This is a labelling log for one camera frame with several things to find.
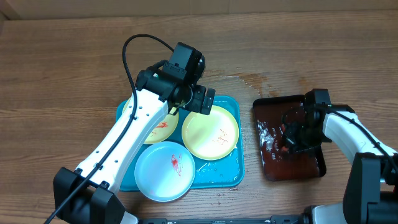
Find orange green sponge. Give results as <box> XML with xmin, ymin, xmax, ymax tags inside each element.
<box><xmin>280</xmin><ymin>124</ymin><xmax>289</xmax><ymax>152</ymax></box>

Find light blue plate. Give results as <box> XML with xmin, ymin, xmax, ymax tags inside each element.
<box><xmin>134</xmin><ymin>141</ymin><xmax>195</xmax><ymax>202</ymax></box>

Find black tray with water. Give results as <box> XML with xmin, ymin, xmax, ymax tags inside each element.
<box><xmin>252</xmin><ymin>95</ymin><xmax>326</xmax><ymax>181</ymax></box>

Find teal plastic tray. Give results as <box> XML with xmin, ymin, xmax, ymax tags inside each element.
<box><xmin>116</xmin><ymin>95</ymin><xmax>244</xmax><ymax>192</ymax></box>

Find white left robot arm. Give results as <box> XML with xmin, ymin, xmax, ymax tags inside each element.
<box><xmin>46</xmin><ymin>67</ymin><xmax>215</xmax><ymax>223</ymax></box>

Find yellow plate with sauce swirl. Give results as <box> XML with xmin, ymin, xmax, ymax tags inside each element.
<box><xmin>116</xmin><ymin>98</ymin><xmax>179</xmax><ymax>145</ymax></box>

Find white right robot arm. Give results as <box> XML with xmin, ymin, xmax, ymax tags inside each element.
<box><xmin>282</xmin><ymin>104</ymin><xmax>397</xmax><ymax>223</ymax></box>

